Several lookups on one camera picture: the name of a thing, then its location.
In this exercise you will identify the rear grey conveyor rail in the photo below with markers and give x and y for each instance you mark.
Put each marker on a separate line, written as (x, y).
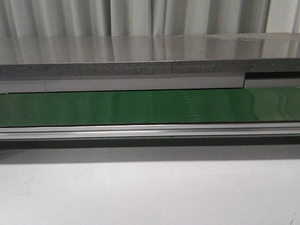
(221, 80)

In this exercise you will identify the white pleated curtain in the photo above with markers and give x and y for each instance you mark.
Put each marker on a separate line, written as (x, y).
(76, 18)

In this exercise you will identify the front aluminium conveyor rail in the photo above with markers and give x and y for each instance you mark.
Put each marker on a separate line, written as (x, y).
(158, 130)

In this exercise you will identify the green conveyor belt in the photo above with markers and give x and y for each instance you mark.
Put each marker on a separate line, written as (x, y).
(149, 107)

